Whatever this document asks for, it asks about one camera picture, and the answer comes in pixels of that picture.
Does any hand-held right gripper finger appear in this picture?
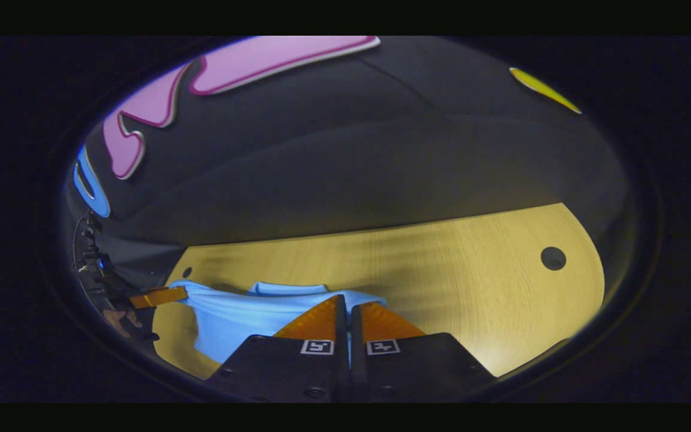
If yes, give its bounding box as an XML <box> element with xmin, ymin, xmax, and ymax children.
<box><xmin>349</xmin><ymin>301</ymin><xmax>497</xmax><ymax>403</ymax></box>
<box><xmin>206</xmin><ymin>293</ymin><xmax>350</xmax><ymax>403</ymax></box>

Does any black backdrop cloth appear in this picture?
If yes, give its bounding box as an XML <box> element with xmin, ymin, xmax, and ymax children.
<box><xmin>63</xmin><ymin>36</ymin><xmax>640</xmax><ymax>289</ymax></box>

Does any light blue T-shirt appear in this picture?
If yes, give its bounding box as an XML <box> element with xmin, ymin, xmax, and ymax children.
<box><xmin>168</xmin><ymin>279</ymin><xmax>389</xmax><ymax>364</ymax></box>

